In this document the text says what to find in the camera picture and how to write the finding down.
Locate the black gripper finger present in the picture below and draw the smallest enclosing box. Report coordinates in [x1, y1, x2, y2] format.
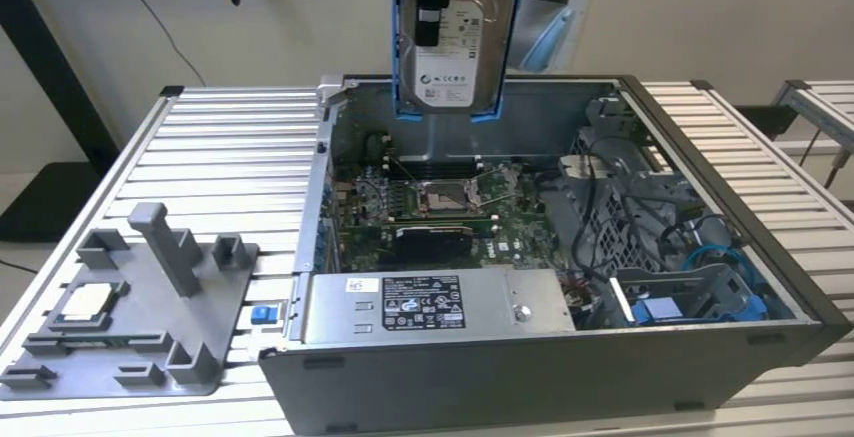
[413, 0, 463, 49]

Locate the hard disk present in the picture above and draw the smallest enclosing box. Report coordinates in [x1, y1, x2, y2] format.
[387, 0, 527, 124]

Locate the grey disk bay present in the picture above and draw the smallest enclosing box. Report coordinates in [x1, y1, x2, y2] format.
[598, 261, 770, 329]

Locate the blue disk carrier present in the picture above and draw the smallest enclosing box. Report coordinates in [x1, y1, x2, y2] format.
[629, 296, 686, 327]

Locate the metal socket cover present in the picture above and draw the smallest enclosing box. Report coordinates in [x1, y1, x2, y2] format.
[467, 161, 526, 209]

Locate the CPU socket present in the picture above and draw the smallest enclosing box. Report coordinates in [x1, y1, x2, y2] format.
[417, 180, 483, 218]

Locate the black graphics card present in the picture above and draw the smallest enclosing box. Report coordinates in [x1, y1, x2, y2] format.
[391, 224, 477, 262]

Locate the green motherboard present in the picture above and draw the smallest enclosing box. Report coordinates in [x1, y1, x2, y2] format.
[330, 156, 561, 274]

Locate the grey perforated drive cage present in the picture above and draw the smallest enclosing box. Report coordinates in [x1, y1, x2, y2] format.
[538, 124, 710, 279]

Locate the black box under side table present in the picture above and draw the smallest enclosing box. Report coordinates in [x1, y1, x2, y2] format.
[735, 105, 800, 141]

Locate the metal slat side table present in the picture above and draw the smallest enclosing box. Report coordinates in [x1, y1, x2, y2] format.
[772, 78, 854, 154]

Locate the silver power supply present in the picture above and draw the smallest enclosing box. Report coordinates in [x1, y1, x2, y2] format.
[300, 269, 579, 347]

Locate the grey plastic parts rack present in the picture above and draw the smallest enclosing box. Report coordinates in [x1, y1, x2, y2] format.
[0, 201, 262, 401]

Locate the open black PC case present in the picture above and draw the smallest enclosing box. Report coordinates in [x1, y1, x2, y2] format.
[256, 74, 854, 436]

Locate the silver CPU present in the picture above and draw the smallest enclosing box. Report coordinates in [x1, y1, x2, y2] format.
[58, 284, 119, 321]

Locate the thin wire locking lever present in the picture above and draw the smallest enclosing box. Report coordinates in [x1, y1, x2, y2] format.
[393, 159, 430, 184]

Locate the thin black wall cable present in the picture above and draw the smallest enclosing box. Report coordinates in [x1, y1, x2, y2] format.
[112, 0, 207, 84]

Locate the blue wire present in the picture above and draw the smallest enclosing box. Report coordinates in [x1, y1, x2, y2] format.
[682, 213, 754, 279]

